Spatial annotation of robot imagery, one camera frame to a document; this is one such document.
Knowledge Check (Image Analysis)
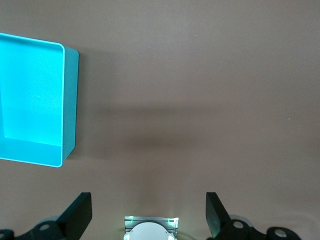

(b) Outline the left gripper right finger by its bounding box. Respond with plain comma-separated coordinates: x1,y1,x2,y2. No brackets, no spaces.
205,191,300,240

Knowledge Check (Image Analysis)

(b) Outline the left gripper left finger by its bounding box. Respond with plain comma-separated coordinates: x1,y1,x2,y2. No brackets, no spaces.
0,191,93,240

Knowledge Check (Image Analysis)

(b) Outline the teal plastic storage bin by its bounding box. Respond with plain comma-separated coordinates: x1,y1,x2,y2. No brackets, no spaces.
0,32,80,168

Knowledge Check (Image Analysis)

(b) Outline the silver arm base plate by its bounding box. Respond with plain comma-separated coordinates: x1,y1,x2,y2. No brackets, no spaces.
124,215,180,240

